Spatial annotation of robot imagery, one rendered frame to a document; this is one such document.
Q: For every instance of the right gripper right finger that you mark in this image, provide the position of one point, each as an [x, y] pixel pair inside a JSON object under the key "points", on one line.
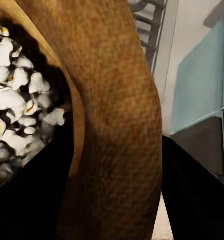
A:
{"points": [[193, 197]]}

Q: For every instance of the popcorn bag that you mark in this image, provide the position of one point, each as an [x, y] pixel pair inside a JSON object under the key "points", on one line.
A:
{"points": [[90, 52]]}

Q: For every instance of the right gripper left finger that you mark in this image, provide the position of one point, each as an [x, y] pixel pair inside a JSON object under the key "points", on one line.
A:
{"points": [[31, 201]]}

